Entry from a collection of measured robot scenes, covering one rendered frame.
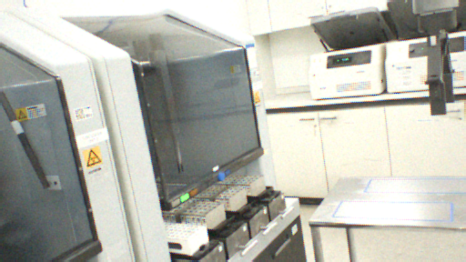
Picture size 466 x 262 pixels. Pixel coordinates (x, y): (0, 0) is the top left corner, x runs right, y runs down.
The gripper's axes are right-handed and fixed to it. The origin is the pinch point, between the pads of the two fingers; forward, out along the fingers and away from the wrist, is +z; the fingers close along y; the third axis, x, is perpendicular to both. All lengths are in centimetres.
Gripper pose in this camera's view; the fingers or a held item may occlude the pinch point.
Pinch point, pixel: (442, 104)
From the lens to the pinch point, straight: 111.7
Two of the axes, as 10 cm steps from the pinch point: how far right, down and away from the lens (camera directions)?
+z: 1.6, 9.7, 1.8
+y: 5.3, -2.4, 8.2
